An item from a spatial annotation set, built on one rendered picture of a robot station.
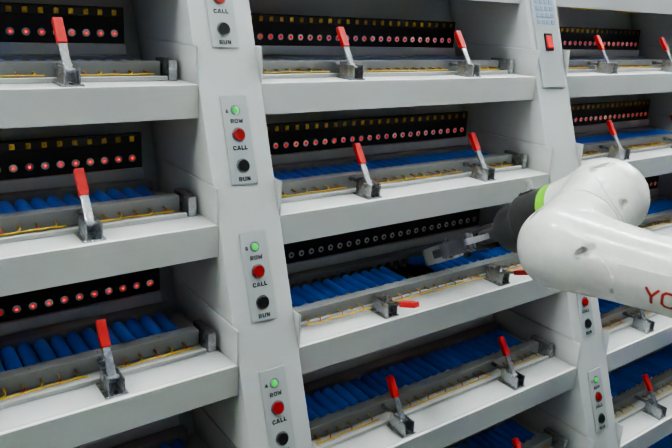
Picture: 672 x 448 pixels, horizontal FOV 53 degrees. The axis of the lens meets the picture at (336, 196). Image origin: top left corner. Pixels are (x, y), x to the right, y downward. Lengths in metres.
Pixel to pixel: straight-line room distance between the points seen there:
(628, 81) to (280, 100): 0.89
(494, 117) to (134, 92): 0.80
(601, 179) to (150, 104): 0.59
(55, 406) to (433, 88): 0.75
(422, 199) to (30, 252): 0.60
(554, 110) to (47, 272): 0.97
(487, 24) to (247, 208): 0.73
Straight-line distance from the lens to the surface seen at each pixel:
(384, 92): 1.10
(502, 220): 1.06
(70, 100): 0.87
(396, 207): 1.08
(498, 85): 1.29
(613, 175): 0.94
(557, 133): 1.39
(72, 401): 0.89
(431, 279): 1.18
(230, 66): 0.95
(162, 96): 0.91
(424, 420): 1.17
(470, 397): 1.25
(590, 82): 1.51
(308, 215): 0.98
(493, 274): 1.26
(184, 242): 0.89
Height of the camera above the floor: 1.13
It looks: level
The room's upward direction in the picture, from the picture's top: 8 degrees counter-clockwise
